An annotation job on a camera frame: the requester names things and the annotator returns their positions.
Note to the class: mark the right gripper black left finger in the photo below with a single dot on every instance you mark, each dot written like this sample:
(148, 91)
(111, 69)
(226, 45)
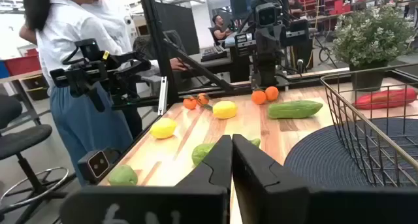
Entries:
(202, 198)

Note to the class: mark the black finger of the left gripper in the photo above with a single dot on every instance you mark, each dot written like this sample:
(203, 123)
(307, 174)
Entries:
(262, 41)
(272, 41)

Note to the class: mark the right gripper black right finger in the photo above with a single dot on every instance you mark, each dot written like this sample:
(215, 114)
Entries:
(267, 198)

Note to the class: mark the green cucumber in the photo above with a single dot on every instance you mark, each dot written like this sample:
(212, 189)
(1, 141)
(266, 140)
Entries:
(200, 152)
(294, 109)

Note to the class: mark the tangerine pair with green leaves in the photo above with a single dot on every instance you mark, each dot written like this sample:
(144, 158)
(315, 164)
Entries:
(190, 103)
(259, 97)

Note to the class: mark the yellow lemon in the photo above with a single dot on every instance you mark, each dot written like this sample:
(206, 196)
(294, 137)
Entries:
(163, 128)
(224, 110)

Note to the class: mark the red pepper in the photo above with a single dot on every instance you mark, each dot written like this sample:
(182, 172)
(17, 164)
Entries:
(385, 99)

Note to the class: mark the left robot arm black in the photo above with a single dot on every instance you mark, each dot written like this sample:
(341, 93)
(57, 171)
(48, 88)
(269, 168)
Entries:
(269, 72)

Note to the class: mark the dark computer monitor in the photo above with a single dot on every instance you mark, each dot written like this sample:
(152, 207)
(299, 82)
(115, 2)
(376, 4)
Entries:
(240, 3)

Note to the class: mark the person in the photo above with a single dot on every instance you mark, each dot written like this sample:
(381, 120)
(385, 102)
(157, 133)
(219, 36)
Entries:
(114, 18)
(219, 29)
(68, 31)

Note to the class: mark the black keyboard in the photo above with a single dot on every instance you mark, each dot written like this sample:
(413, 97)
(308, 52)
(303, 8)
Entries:
(214, 53)

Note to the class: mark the round dark blue woven mat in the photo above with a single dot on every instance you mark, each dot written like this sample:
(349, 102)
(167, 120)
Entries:
(313, 158)

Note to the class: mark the potted artificial plant black pot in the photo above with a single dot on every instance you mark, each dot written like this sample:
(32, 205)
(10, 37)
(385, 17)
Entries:
(372, 38)

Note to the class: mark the green guava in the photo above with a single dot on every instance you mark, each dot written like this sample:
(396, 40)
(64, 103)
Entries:
(122, 176)

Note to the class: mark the black partition panel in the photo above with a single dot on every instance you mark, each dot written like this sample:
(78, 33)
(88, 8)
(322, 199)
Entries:
(178, 28)

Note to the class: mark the black office stool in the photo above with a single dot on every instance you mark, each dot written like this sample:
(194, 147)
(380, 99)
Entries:
(23, 139)

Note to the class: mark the red storage bin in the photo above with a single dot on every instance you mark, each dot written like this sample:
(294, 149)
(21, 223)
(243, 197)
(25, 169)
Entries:
(22, 64)

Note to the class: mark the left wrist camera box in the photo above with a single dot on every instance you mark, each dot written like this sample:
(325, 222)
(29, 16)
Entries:
(266, 15)

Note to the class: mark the silver metal bracket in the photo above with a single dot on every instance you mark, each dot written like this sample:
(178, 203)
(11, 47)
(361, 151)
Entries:
(162, 95)

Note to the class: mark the small black depth camera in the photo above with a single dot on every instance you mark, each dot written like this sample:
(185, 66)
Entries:
(96, 164)

